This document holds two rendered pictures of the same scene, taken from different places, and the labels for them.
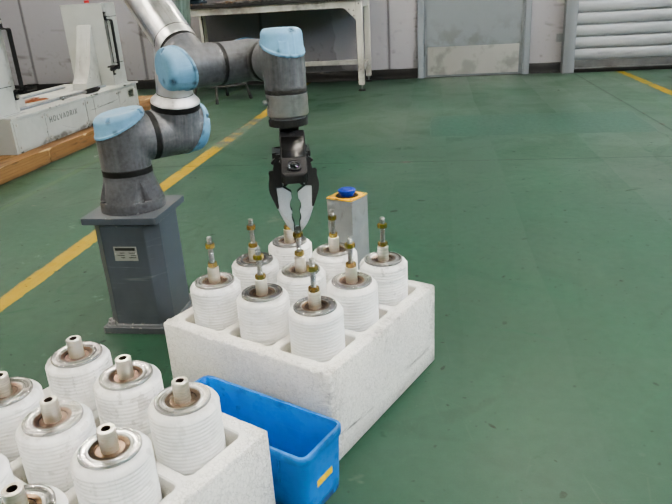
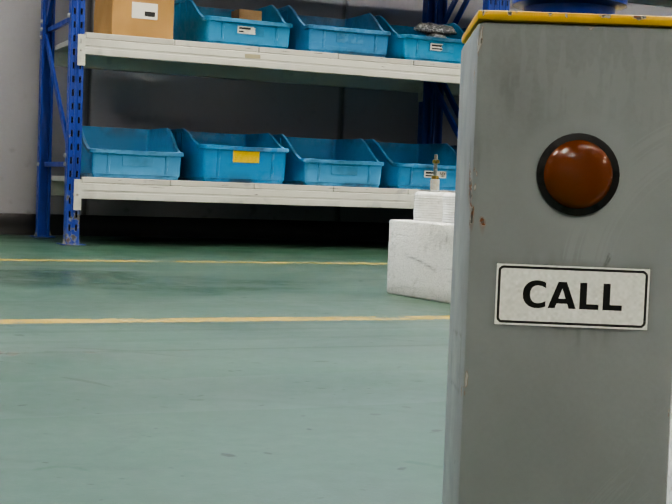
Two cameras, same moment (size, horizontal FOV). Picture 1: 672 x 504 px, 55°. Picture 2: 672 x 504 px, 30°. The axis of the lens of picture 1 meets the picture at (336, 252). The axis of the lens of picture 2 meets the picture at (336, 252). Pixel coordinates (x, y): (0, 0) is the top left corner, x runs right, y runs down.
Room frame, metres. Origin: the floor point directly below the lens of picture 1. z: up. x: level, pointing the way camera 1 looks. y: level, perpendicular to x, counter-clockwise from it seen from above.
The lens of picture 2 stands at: (1.75, 0.29, 0.26)
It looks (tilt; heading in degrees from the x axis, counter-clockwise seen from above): 3 degrees down; 237
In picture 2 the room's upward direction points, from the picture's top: 2 degrees clockwise
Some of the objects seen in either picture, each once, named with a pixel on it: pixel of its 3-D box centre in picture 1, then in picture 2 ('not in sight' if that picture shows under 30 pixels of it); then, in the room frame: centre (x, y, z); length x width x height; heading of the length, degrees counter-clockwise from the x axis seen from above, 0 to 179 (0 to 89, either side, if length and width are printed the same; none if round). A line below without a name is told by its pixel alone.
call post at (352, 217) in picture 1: (349, 258); (547, 473); (1.44, -0.03, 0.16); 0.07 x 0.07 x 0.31; 55
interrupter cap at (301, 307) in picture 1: (315, 306); not in sight; (1.00, 0.04, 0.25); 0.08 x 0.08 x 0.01
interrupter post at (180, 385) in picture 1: (181, 391); not in sight; (0.74, 0.22, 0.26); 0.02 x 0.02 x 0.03
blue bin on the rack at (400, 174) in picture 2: not in sight; (408, 165); (-1.57, -4.17, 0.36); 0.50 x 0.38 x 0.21; 82
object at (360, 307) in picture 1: (353, 324); not in sight; (1.09, -0.03, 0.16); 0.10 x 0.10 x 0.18
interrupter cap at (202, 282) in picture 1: (214, 281); not in sight; (1.13, 0.24, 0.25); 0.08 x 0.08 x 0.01
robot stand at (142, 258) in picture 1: (144, 263); not in sight; (1.50, 0.48, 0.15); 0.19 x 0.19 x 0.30; 81
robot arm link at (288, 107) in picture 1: (285, 106); not in sight; (1.17, 0.07, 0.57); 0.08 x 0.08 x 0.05
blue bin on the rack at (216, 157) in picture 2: not in sight; (225, 156); (-0.71, -4.28, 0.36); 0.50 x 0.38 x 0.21; 82
